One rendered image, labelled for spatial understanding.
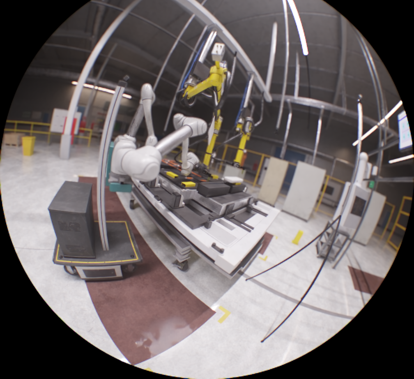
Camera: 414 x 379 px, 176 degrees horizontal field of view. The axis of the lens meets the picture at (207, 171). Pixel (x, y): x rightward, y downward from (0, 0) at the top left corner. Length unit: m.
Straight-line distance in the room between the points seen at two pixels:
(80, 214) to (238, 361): 1.75
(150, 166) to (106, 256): 1.04
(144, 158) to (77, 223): 0.76
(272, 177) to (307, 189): 1.57
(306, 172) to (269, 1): 8.89
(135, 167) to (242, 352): 1.75
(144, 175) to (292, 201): 5.37
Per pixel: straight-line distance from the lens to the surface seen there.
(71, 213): 1.14
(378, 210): 6.89
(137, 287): 1.63
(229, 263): 0.91
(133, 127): 1.56
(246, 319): 1.73
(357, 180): 3.30
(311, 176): 5.61
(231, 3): 9.85
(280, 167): 5.74
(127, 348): 1.46
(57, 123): 9.08
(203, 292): 1.71
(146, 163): 0.72
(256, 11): 9.73
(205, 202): 1.40
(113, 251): 1.50
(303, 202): 5.66
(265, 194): 5.87
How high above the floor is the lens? 1.45
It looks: 9 degrees down
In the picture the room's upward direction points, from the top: 16 degrees clockwise
